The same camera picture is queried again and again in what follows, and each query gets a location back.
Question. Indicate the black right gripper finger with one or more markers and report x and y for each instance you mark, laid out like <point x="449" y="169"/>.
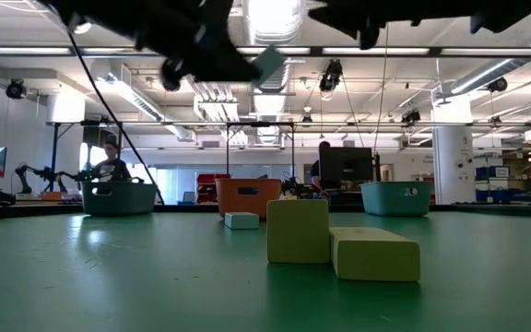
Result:
<point x="334" y="14"/>

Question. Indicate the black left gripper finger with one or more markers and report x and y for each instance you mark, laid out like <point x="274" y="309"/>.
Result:
<point x="228" y="69"/>

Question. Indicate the black background robot arm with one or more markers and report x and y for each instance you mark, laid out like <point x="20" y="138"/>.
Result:
<point x="69" y="176"/>
<point x="293" y="186"/>
<point x="26" y="175"/>

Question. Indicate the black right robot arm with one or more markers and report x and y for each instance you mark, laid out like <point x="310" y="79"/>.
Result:
<point x="500" y="11"/>

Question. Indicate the red storage bins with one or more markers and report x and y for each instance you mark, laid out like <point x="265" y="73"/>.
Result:
<point x="206" y="186"/>

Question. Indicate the orange plastic bin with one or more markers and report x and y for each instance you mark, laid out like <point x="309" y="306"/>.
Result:
<point x="233" y="203"/>

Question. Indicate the person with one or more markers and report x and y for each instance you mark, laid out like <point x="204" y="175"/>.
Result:
<point x="315" y="175"/>
<point x="111" y="168"/>

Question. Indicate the black computer monitor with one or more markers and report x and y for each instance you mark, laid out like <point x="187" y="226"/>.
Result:
<point x="346" y="163"/>

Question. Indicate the white round pillar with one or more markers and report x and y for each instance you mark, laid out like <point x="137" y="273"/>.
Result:
<point x="453" y="157"/>

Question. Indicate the grey plastic bin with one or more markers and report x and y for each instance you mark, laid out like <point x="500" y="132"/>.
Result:
<point x="118" y="198"/>

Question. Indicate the square yellow-green block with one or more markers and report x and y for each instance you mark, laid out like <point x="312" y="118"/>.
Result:
<point x="298" y="233"/>

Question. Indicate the blue storage bins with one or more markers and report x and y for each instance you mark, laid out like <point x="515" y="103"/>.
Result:
<point x="491" y="173"/>

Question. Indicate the teal plastic bin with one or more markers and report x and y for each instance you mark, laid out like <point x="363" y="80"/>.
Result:
<point x="397" y="198"/>

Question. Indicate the long yellow-green block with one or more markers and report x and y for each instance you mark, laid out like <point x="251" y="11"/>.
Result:
<point x="376" y="256"/>

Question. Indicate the black overhead frame bar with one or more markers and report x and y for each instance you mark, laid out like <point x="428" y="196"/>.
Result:
<point x="385" y="50"/>

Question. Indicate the silver ceiling air duct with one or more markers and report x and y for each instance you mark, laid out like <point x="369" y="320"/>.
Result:
<point x="270" y="106"/>

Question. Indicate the black metal station frame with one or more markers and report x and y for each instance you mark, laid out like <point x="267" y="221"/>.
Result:
<point x="55" y="152"/>
<point x="227" y="147"/>

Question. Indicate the black table frame rail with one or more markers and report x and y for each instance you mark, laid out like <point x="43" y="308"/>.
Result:
<point x="182" y="208"/>

